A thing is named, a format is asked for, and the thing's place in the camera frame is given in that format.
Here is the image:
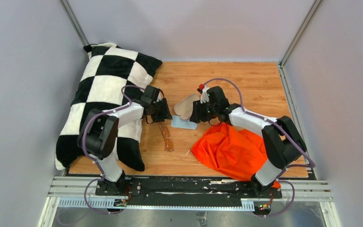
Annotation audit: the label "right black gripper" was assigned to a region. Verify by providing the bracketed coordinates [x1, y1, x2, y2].
[190, 98, 218, 124]

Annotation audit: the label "light blue cleaning cloth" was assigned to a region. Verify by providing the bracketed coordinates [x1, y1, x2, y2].
[171, 115, 198, 130]

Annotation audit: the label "aluminium frame rail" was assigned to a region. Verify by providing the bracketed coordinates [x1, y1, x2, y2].
[38, 175, 342, 227]

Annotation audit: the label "black white checkered pillow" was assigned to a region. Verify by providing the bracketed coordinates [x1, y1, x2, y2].
[55, 43, 163, 170]

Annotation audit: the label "orange cloth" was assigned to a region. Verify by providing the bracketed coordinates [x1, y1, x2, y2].
[190, 123, 267, 181]

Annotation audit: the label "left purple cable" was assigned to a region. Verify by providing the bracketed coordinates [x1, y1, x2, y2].
[80, 84, 146, 215]

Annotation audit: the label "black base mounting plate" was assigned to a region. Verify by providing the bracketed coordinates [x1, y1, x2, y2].
[95, 176, 282, 208]

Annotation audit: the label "orange transparent sunglasses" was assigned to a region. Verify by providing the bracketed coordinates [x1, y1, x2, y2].
[160, 124, 174, 152]

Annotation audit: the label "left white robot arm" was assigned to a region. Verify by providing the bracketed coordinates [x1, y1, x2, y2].
[77, 85, 172, 195]

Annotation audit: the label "pink glasses case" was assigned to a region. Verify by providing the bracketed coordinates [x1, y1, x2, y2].
[173, 94, 200, 120]

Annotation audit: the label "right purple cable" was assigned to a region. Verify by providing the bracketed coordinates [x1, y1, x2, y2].
[199, 78, 316, 218]

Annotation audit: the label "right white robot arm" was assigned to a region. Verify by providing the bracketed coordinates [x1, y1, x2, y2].
[190, 84, 309, 198]

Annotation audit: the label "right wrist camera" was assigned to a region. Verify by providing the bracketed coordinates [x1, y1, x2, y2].
[197, 84, 210, 104]

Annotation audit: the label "purple cable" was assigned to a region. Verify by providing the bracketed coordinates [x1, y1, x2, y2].
[80, 84, 146, 215]
[199, 78, 316, 218]

